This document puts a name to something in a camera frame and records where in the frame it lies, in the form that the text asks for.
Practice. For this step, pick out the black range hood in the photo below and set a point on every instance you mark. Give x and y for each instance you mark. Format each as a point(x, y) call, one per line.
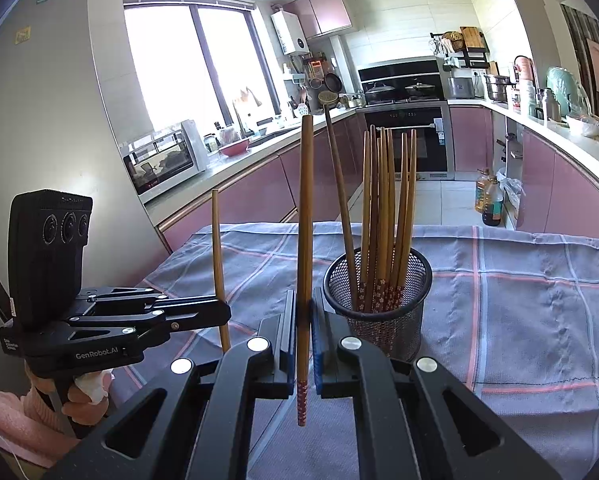
point(399, 72)

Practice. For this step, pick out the mint green appliance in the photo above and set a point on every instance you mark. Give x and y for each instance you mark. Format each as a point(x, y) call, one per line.
point(567, 85)

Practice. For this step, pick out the white toaster oven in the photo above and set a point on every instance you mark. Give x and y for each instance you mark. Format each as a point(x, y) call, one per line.
point(164, 160)

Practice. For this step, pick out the black frying pan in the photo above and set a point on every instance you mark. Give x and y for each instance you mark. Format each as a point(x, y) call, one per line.
point(333, 84)

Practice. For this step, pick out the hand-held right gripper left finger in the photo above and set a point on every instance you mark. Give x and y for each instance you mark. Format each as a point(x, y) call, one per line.
point(290, 340)

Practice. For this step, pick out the kitchen faucet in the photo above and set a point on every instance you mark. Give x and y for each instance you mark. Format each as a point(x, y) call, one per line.
point(239, 115)

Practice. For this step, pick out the clear plastic bag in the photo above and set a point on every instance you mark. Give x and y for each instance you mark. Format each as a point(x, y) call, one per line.
point(512, 195)

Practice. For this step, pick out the pink bowl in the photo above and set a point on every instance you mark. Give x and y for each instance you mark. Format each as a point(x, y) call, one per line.
point(234, 148)

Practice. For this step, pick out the pink wall cabinet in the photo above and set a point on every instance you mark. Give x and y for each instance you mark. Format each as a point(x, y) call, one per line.
point(324, 10)

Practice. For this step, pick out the kitchen window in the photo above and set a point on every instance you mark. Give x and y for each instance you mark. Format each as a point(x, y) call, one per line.
point(179, 60)

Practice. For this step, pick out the yellow sticker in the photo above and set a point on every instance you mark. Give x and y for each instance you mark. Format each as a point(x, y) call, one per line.
point(23, 35)

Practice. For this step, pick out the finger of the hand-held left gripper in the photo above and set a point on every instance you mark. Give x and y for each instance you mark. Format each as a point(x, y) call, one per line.
point(204, 316)
point(194, 302)

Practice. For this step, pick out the bunch of wooden chopsticks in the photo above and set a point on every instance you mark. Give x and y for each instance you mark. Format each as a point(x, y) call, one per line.
point(379, 210)

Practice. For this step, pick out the oil bottles on floor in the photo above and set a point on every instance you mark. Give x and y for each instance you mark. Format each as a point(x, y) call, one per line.
point(492, 210)

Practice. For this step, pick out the white water heater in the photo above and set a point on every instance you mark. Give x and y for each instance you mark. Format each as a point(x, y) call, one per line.
point(289, 32)

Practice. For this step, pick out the grey refrigerator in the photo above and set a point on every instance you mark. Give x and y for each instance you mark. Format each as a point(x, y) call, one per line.
point(54, 110)

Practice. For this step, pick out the pink kettle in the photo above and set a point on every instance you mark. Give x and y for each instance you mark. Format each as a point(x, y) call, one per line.
point(525, 70)

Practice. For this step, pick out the steel stockpot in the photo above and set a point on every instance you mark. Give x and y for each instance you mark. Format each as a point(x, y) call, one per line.
point(497, 88)

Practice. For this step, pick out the black wok with lid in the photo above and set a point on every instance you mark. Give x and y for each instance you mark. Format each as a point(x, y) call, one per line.
point(379, 91)

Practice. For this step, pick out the black pot with lid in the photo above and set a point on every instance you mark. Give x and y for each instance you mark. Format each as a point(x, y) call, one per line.
point(419, 91)

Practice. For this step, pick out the pink base cabinets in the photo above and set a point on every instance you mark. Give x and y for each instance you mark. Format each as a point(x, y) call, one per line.
point(554, 195)
point(259, 190)

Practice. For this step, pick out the black wall rack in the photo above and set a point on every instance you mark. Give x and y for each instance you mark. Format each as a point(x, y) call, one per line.
point(462, 50)

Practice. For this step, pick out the black mesh cup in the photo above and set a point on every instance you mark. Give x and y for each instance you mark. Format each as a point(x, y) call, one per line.
point(379, 330)

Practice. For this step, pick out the steel thermos bottle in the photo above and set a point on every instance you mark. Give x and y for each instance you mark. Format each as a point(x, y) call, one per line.
point(551, 105)

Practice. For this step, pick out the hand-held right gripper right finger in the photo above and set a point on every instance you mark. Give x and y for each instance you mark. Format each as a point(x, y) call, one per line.
point(319, 340)

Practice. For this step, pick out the person's left hand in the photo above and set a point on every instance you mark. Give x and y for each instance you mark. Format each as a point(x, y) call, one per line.
point(87, 407)

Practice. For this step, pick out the silver rice cooker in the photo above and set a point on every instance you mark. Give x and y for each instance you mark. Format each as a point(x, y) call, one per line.
point(460, 88)

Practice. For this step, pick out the black built-in oven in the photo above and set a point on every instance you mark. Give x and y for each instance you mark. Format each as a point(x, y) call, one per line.
point(404, 115)

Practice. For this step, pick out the wooden chopstick red patterned end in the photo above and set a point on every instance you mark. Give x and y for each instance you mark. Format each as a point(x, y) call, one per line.
point(305, 210)
point(218, 250)

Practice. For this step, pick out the blue-grey plaid tablecloth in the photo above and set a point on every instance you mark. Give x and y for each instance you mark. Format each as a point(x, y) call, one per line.
point(504, 320)

